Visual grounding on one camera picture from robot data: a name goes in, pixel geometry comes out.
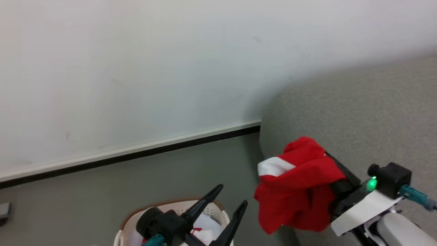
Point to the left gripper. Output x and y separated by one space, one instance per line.
193 241

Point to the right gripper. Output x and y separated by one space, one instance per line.
362 208

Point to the red and white jersey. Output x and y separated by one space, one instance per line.
300 191

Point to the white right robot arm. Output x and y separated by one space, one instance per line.
399 232

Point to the white laundry basket brown rim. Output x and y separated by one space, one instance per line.
164 206

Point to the white cloth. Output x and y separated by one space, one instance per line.
210 227

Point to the grey fabric sofa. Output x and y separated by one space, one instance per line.
358 112

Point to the white and black baseboard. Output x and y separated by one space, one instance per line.
136 152

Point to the grey metal floor foot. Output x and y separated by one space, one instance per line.
4 211

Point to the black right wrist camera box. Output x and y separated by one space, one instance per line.
392 179

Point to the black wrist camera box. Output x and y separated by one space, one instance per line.
160 222
392 179

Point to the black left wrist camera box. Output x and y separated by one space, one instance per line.
160 222

